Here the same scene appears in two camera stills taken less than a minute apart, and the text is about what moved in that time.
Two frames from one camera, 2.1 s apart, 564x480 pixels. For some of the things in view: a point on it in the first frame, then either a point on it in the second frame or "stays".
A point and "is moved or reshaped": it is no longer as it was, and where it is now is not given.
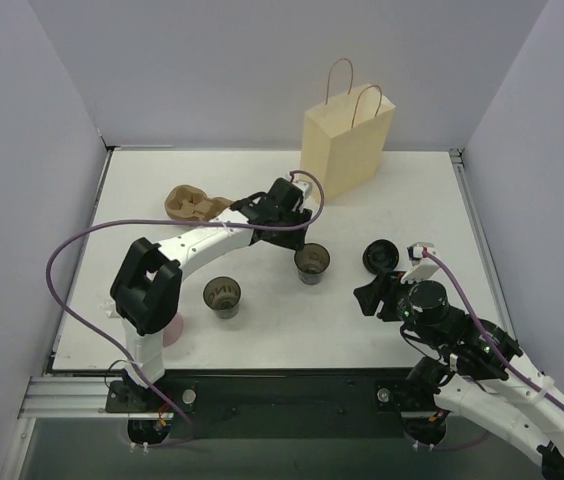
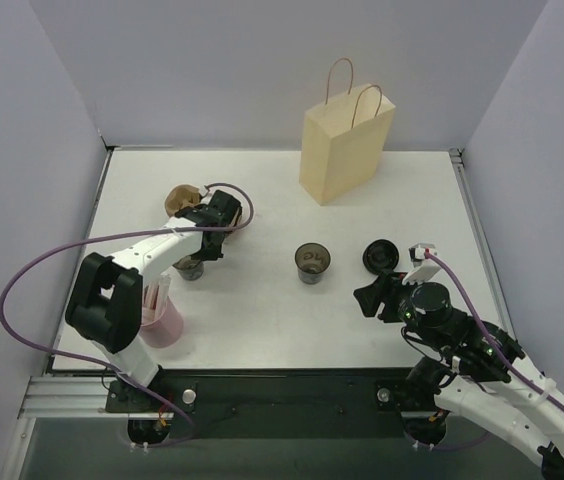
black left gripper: x=284 y=228 to x=213 y=245
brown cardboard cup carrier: x=191 y=203 stays
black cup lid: x=380 y=255 stays
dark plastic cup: x=311 y=263 stays
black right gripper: x=382 y=293 stays
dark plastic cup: x=222 y=294 is moved or reshaped
